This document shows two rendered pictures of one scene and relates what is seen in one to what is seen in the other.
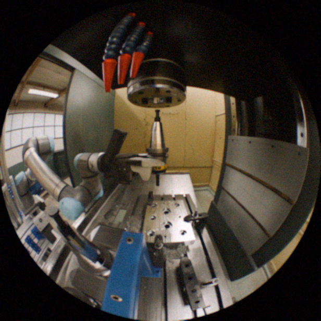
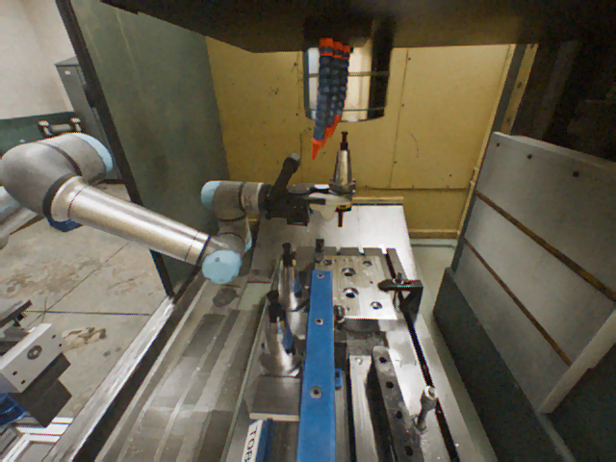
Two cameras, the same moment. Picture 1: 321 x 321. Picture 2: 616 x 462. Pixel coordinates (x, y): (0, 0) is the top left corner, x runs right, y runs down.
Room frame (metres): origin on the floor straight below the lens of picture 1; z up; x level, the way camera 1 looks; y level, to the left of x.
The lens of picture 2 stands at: (-0.32, 0.04, 1.55)
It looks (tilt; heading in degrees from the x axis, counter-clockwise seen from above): 29 degrees down; 5
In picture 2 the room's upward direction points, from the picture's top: 2 degrees counter-clockwise
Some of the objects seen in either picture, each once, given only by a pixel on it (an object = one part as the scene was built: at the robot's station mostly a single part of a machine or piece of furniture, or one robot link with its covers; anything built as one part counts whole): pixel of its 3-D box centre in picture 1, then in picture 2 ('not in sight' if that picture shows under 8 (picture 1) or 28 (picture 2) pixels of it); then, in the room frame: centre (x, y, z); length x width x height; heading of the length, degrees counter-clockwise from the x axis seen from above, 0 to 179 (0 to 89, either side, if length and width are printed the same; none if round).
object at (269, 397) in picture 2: not in sight; (273, 396); (-0.14, 0.10, 1.21); 0.07 x 0.05 x 0.01; 90
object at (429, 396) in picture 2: (209, 283); (424, 407); (-0.01, -0.16, 0.96); 0.03 x 0.03 x 0.13
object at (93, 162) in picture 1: (99, 163); (256, 198); (0.28, 0.22, 1.30); 0.08 x 0.05 x 0.08; 172
